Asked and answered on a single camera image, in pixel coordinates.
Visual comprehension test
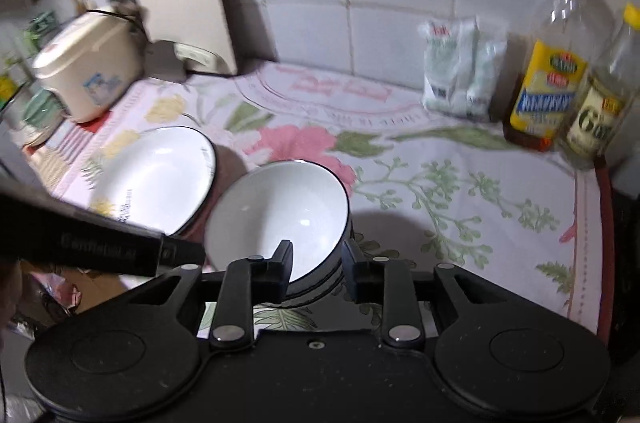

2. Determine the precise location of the oil bottle yellow label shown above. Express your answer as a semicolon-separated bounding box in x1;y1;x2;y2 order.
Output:
502;0;617;153

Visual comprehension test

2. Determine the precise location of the floral tablecloth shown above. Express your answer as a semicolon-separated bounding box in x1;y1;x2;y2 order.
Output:
50;60;602;345

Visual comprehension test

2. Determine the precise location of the green strainer basket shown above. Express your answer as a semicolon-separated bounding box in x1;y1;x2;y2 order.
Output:
22;94;67;130

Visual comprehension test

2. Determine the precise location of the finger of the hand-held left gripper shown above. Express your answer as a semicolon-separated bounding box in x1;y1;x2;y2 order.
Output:
159;235;207;275

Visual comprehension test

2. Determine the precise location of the white plate black rim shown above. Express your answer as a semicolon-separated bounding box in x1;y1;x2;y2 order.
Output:
89;126;217;237

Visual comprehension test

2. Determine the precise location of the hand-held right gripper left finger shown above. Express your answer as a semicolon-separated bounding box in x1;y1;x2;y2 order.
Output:
125;239;295;350

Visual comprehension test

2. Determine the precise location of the red striped cloth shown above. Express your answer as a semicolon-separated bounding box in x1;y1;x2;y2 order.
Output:
29;112;103;195

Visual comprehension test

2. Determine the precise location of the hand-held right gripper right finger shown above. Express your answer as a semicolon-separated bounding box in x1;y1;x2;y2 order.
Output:
341;240;501;348

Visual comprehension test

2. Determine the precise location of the grey cleaver cream handle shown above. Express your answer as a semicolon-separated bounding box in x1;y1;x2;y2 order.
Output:
149;40;227;85

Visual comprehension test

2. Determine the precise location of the cream rice cooker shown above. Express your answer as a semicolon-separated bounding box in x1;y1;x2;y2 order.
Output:
32;10;147;124

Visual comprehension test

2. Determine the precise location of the white seasoning packet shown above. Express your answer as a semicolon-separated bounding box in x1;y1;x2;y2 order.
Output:
466;37;509;122
422;16;482;117

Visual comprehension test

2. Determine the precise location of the clear vinegar bottle yellow cap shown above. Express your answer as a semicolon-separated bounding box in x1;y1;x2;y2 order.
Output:
556;2;640;170

